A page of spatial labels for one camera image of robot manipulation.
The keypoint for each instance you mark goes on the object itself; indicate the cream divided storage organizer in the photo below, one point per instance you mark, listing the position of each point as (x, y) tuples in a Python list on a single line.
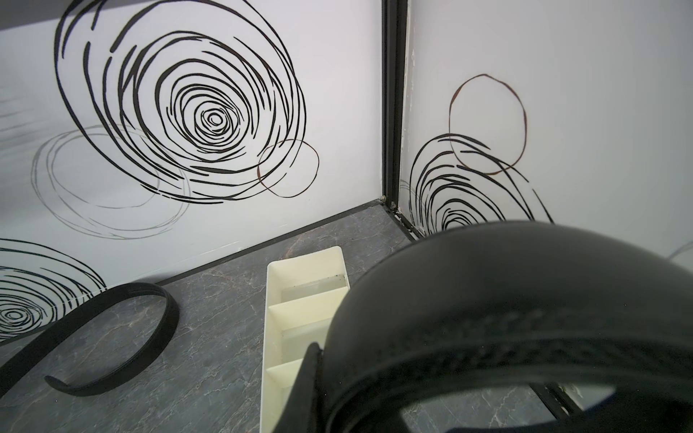
[(302, 296)]

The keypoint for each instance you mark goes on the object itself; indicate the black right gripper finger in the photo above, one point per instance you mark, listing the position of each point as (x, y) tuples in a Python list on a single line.
[(302, 412)]

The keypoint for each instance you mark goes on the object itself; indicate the long black leather belt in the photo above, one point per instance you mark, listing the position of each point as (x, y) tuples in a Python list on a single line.
[(103, 344)]

